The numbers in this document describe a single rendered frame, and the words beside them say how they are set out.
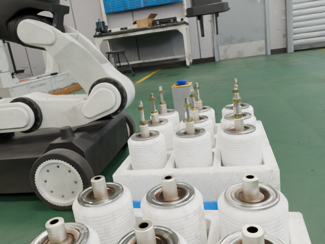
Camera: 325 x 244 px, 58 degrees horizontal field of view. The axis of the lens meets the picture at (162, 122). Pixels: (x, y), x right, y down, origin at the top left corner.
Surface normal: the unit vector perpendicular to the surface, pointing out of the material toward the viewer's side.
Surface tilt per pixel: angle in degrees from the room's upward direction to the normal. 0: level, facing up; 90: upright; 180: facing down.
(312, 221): 0
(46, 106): 90
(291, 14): 90
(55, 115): 90
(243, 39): 90
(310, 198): 0
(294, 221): 0
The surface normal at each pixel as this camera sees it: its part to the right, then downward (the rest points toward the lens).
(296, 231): -0.14, -0.96
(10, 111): -0.17, 0.28
